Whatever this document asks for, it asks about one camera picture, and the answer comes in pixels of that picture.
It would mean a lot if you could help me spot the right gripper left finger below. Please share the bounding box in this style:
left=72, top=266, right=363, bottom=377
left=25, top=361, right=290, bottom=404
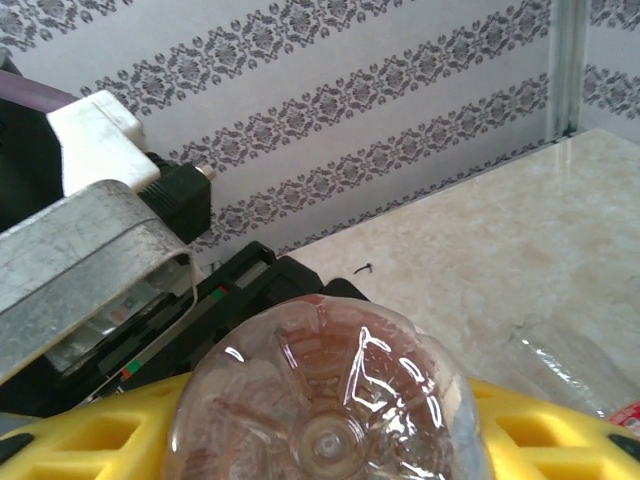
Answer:
left=0, top=372, right=191, bottom=480

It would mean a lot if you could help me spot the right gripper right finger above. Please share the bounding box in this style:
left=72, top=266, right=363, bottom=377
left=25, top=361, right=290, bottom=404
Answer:
left=467, top=377, right=640, bottom=480

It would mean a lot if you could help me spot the clear bottle red label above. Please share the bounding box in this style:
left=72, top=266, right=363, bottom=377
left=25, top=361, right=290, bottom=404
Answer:
left=507, top=312, right=640, bottom=432
left=159, top=294, right=496, bottom=480

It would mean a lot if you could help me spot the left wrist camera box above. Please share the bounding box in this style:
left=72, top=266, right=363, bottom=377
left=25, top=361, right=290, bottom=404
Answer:
left=0, top=88, right=214, bottom=384

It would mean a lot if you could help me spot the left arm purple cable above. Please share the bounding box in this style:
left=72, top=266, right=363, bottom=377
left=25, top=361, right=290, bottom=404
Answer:
left=0, top=68, right=69, bottom=114

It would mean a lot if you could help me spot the aluminium corner post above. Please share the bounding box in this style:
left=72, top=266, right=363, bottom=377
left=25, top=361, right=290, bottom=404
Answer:
left=546, top=0, right=592, bottom=145

